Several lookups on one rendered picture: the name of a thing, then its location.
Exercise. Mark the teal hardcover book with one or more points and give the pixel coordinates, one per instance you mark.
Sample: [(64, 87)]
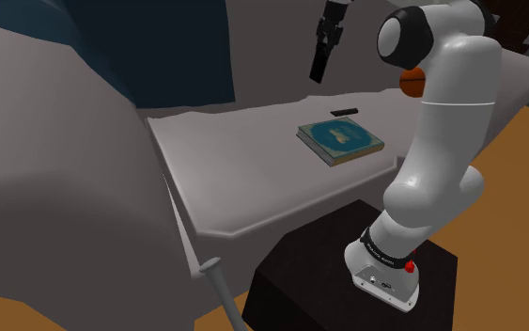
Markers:
[(342, 140)]

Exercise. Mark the dark blue cushion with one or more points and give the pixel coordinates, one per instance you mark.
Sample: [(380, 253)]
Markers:
[(172, 50)]

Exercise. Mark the grey sofa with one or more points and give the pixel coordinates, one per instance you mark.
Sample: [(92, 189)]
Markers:
[(62, 174)]

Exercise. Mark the dark robot stand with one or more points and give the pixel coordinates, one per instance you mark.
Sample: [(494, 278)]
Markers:
[(310, 275)]

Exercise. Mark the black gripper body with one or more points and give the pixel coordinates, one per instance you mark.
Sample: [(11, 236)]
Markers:
[(331, 28)]

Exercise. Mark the orange basketball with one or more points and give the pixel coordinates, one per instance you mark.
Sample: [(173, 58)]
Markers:
[(411, 87)]

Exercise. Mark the black remote control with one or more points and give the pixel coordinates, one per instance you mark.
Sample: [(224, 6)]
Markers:
[(344, 112)]

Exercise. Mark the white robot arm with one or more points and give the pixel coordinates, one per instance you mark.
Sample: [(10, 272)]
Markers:
[(447, 137)]

